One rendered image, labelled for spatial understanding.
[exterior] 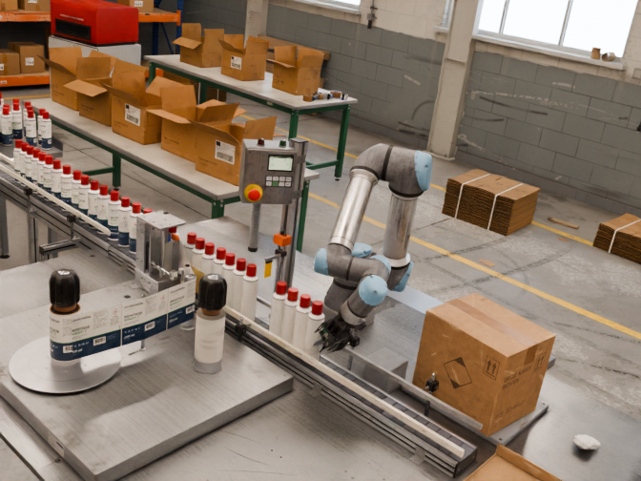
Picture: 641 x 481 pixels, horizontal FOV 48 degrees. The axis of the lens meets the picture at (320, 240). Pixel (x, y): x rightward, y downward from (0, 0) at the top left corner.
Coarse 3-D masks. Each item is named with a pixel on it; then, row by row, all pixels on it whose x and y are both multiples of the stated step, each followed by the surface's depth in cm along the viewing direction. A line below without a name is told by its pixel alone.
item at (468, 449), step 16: (128, 256) 280; (256, 320) 246; (288, 352) 229; (336, 368) 224; (336, 384) 216; (384, 400) 211; (384, 416) 205; (416, 416) 206; (416, 432) 199; (448, 432) 201; (464, 448) 195
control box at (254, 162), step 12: (252, 144) 228; (276, 144) 231; (288, 144) 233; (252, 156) 226; (264, 156) 227; (240, 168) 235; (252, 168) 227; (264, 168) 228; (240, 180) 235; (252, 180) 229; (264, 180) 230; (240, 192) 234; (264, 192) 232; (276, 192) 232; (288, 192) 233; (288, 204) 236
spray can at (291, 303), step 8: (296, 288) 226; (288, 296) 225; (296, 296) 224; (288, 304) 224; (296, 304) 225; (288, 312) 225; (288, 320) 226; (288, 328) 227; (280, 336) 230; (288, 336) 228
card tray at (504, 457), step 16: (496, 464) 198; (512, 464) 198; (528, 464) 195; (464, 480) 190; (480, 480) 191; (496, 480) 192; (512, 480) 192; (528, 480) 193; (544, 480) 193; (560, 480) 190
